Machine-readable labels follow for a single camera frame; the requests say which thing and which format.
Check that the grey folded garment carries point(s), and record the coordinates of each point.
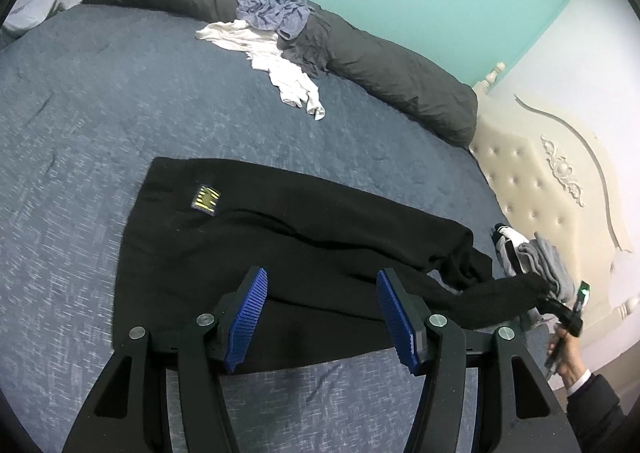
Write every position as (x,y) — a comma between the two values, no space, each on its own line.
(547,258)

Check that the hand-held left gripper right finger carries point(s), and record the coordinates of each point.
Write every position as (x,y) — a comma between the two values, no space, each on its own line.
(400,328)

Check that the person's right forearm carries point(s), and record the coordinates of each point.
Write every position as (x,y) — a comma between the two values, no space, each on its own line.
(595,413)

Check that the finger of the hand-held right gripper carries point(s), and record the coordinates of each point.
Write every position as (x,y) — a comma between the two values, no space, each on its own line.
(560,313)

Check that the black sweater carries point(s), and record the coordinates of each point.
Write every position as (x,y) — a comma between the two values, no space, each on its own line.
(300,258)

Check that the cream tufted headboard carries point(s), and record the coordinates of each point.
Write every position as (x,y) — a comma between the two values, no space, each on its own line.
(540,173)

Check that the white crumpled garment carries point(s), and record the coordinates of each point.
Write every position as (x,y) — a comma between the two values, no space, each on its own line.
(280,63)

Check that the blue-grey crumpled garment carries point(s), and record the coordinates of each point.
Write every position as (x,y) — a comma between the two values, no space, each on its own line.
(270,8)

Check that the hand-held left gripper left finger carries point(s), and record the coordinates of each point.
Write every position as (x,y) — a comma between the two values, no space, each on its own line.
(245,323)

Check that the person's right hand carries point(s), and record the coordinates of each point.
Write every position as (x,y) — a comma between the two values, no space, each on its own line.
(575,363)

